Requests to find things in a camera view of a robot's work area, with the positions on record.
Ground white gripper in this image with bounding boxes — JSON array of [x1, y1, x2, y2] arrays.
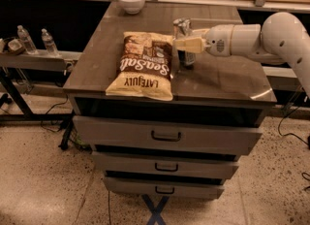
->
[[174, 24, 261, 57]]

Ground silver redbull can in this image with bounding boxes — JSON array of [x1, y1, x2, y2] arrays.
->
[[173, 17, 196, 69]]

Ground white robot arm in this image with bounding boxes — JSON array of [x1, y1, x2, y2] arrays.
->
[[174, 12, 310, 96]]

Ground brown sea salt chip bag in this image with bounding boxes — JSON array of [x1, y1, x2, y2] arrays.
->
[[106, 32, 173, 101]]

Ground grey drawer cabinet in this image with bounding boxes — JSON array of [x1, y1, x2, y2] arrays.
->
[[64, 2, 276, 187]]

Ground white bowl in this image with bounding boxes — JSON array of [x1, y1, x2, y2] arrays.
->
[[118, 0, 145, 15]]

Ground right clear water bottle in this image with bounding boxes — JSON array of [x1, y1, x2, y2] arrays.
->
[[42, 28, 59, 56]]

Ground clear water bottle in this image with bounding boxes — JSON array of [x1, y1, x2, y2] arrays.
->
[[17, 25, 38, 54], [42, 28, 59, 56]]

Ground grey side bench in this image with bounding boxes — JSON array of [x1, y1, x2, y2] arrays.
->
[[0, 49, 82, 151]]

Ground left clear water bottle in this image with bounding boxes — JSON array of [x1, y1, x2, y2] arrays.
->
[[17, 25, 38, 54]]

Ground small round dish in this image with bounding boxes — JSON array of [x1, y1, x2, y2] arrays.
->
[[2, 37, 24, 55]]

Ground middle drawer with handle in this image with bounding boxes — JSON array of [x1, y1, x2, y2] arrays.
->
[[92, 151, 238, 179]]

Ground drawer with handle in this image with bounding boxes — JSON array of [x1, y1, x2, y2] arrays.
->
[[92, 151, 238, 179], [104, 177, 224, 200], [74, 115, 263, 155]]

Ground top drawer with handle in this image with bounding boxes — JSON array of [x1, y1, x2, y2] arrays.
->
[[74, 115, 263, 155]]

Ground black floor cable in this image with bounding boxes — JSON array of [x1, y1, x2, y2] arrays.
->
[[39, 96, 73, 135]]

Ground bottom drawer with handle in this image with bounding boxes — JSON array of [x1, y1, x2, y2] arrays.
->
[[104, 177, 224, 200]]

